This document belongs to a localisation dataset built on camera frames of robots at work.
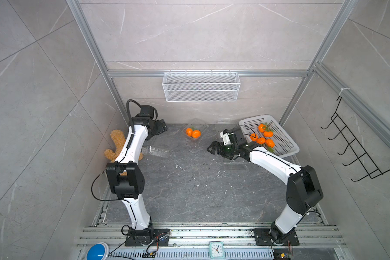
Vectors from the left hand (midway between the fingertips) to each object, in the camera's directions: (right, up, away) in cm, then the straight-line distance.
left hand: (162, 127), depth 90 cm
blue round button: (-23, -55, -21) cm, 63 cm away
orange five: (+65, +1, +22) cm, 68 cm away
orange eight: (+68, -9, +14) cm, 70 cm away
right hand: (+29, -13, -3) cm, 32 cm away
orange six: (+68, -3, +19) cm, 71 cm away
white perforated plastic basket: (+77, -11, +14) cm, 79 cm away
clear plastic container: (-6, -15, +14) cm, 21 cm away
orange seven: (+62, -8, +15) cm, 64 cm away
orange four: (+14, -2, +20) cm, 25 cm away
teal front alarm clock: (+28, -55, -21) cm, 65 cm away
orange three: (+19, -3, +17) cm, 26 cm away
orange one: (+57, -6, +17) cm, 60 cm away
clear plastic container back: (+23, +2, +24) cm, 33 cm away
